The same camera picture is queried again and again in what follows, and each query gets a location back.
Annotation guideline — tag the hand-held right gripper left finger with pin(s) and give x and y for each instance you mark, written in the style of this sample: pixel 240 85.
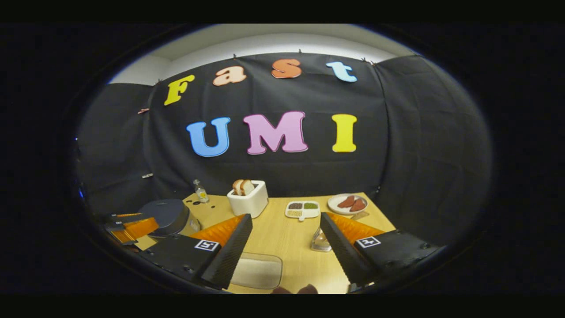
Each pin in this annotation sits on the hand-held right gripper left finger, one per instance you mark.
pixel 229 256

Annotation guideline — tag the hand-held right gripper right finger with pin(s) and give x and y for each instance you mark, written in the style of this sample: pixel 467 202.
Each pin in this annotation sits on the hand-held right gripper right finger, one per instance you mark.
pixel 342 251

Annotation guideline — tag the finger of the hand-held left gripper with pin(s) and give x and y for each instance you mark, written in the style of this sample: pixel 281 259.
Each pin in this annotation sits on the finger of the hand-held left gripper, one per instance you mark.
pixel 141 229
pixel 120 237

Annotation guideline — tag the clear glass chopstick holder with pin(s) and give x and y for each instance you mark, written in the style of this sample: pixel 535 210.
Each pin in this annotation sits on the clear glass chopstick holder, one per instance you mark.
pixel 318 242

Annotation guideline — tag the dark lidded rice cooker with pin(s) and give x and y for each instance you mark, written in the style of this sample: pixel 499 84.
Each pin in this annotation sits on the dark lidded rice cooker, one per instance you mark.
pixel 165 216

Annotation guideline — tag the clear tray of rice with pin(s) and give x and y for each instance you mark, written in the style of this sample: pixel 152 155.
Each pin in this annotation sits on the clear tray of rice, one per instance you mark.
pixel 258 270

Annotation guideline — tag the white round plate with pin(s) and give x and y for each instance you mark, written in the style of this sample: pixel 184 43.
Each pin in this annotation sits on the white round plate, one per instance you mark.
pixel 333 204

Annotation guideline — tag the red meat piece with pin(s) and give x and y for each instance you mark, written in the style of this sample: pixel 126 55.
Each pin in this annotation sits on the red meat piece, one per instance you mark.
pixel 358 205
pixel 346 202

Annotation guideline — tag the white toaster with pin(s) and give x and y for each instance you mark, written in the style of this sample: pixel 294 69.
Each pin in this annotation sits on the white toaster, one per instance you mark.
pixel 249 204

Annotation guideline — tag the white divided grain dish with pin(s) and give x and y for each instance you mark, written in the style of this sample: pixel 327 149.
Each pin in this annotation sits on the white divided grain dish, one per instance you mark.
pixel 302 210

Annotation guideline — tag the small glass bottle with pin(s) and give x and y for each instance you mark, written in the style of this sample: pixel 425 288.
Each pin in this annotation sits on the small glass bottle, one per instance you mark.
pixel 201 193

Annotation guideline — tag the toast bread slice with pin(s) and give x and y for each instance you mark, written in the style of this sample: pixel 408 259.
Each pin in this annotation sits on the toast bread slice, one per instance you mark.
pixel 248 187
pixel 237 187

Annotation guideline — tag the black backdrop cloth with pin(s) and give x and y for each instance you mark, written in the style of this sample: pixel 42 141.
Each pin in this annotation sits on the black backdrop cloth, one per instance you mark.
pixel 287 176

